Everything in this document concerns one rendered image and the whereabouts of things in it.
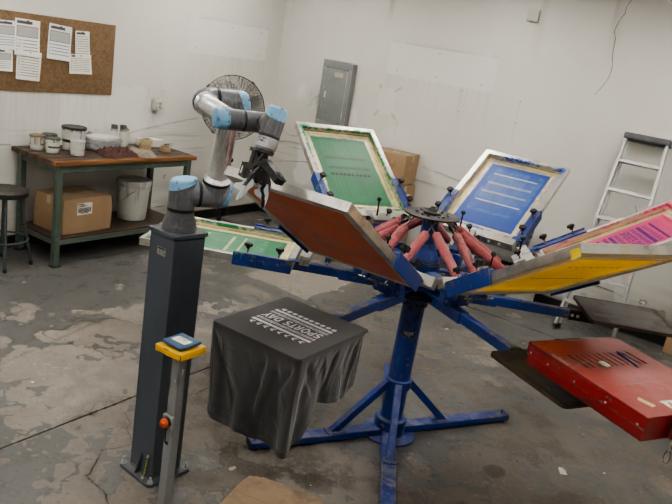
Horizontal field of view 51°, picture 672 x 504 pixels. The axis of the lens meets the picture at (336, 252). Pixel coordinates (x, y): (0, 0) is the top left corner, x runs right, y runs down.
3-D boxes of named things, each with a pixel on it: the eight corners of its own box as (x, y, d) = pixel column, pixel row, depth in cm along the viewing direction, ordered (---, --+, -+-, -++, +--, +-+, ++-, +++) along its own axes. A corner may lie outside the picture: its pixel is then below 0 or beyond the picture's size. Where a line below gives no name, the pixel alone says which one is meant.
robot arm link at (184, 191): (164, 202, 306) (166, 172, 302) (194, 204, 312) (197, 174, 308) (170, 210, 296) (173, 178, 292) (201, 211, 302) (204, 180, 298)
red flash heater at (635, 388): (740, 438, 243) (751, 407, 239) (647, 453, 222) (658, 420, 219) (607, 359, 294) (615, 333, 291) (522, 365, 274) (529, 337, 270)
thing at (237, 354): (283, 462, 269) (299, 360, 257) (199, 415, 292) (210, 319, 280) (288, 459, 272) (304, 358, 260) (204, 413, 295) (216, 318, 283)
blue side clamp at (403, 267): (394, 267, 281) (401, 251, 283) (383, 263, 284) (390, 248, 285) (416, 292, 307) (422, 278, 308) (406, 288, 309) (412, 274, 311)
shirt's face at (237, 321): (299, 360, 259) (299, 359, 258) (213, 321, 281) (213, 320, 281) (367, 330, 298) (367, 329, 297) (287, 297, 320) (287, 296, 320)
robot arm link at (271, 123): (283, 111, 251) (292, 111, 243) (273, 141, 251) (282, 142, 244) (263, 103, 247) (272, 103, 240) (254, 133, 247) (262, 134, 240)
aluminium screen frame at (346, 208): (347, 212, 242) (352, 202, 243) (222, 173, 272) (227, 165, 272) (415, 289, 308) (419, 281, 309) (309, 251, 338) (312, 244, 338)
